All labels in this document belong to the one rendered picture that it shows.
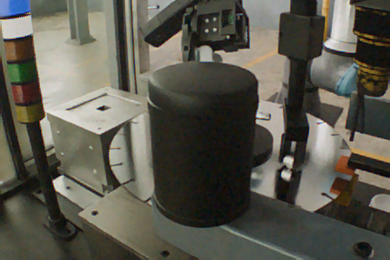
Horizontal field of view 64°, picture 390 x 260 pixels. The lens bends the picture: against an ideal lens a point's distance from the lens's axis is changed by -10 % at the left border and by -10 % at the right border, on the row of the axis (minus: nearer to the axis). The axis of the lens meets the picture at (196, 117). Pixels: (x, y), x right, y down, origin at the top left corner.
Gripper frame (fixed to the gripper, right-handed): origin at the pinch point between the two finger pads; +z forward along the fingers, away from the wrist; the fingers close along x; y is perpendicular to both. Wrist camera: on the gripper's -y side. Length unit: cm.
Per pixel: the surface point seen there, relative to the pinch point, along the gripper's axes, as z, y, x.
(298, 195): 12.0, 15.7, -7.5
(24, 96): 0.1, -20.3, -14.9
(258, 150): 7.1, 10.1, -3.1
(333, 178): 10.5, 19.4, -3.1
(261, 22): -260, -134, 584
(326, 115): -6, 15, 65
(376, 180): 22, 39, 183
